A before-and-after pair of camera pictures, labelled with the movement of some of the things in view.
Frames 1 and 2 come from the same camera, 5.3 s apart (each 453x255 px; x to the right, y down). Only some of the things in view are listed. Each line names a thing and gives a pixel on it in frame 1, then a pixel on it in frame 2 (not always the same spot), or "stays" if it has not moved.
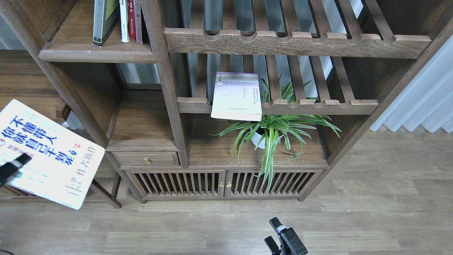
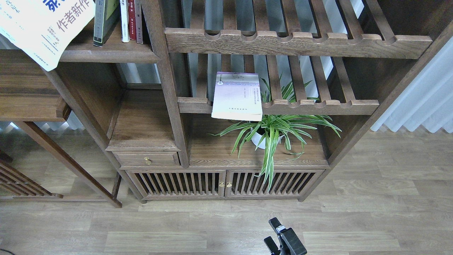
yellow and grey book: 105,12 stays
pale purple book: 236,96 stays
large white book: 63,165 -> 40,29
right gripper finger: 272,245 stays
